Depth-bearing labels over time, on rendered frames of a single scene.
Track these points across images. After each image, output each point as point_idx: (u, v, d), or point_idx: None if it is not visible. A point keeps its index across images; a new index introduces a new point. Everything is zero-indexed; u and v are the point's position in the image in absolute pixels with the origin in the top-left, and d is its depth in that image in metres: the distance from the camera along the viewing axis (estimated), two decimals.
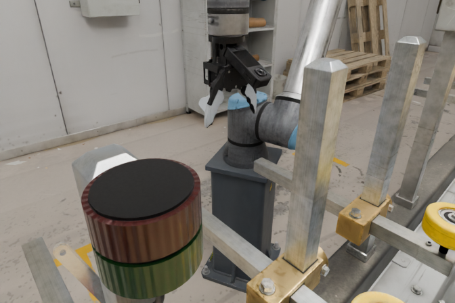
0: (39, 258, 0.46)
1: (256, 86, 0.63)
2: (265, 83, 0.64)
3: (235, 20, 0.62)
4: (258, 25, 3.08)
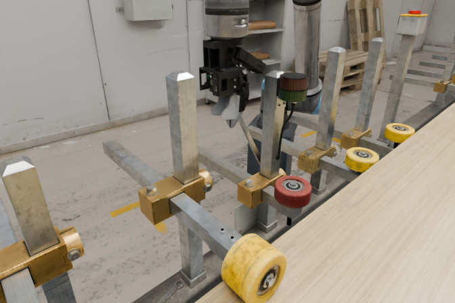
0: None
1: (263, 71, 0.74)
2: None
3: None
4: (269, 26, 3.55)
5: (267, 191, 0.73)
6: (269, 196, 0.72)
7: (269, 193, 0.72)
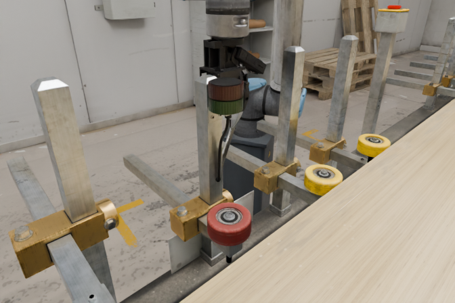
0: (136, 161, 0.81)
1: (263, 71, 0.74)
2: None
3: None
4: (258, 26, 3.43)
5: (203, 220, 0.60)
6: (206, 227, 0.59)
7: (206, 222, 0.60)
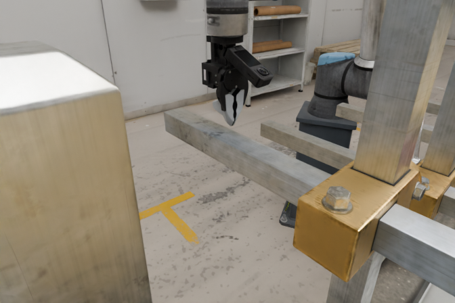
0: (284, 128, 0.63)
1: (260, 85, 0.63)
2: (267, 82, 0.64)
3: (235, 20, 0.62)
4: (294, 11, 3.24)
5: (454, 197, 0.42)
6: None
7: None
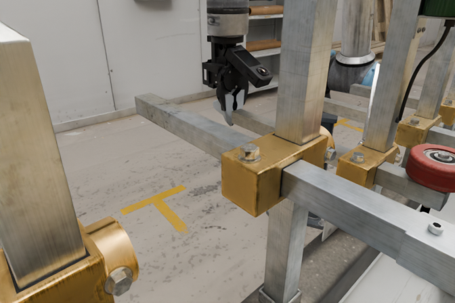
0: (251, 115, 0.69)
1: (259, 85, 0.63)
2: (267, 82, 0.64)
3: (236, 20, 0.62)
4: None
5: (386, 169, 0.48)
6: (393, 176, 0.47)
7: (391, 172, 0.47)
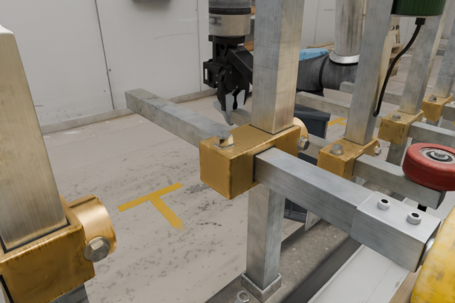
0: (250, 114, 0.69)
1: None
2: None
3: (237, 21, 0.62)
4: None
5: (382, 168, 0.48)
6: (389, 175, 0.47)
7: (388, 170, 0.48)
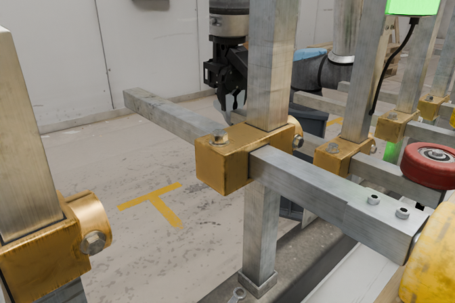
0: None
1: None
2: None
3: (238, 21, 0.61)
4: None
5: (382, 168, 0.48)
6: (389, 175, 0.47)
7: (388, 170, 0.48)
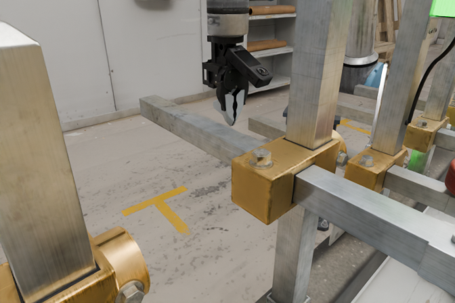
0: (270, 122, 0.65)
1: (259, 85, 0.63)
2: (267, 82, 0.64)
3: (236, 20, 0.62)
4: (288, 11, 3.30)
5: (424, 183, 0.44)
6: (432, 192, 0.43)
7: (430, 186, 0.44)
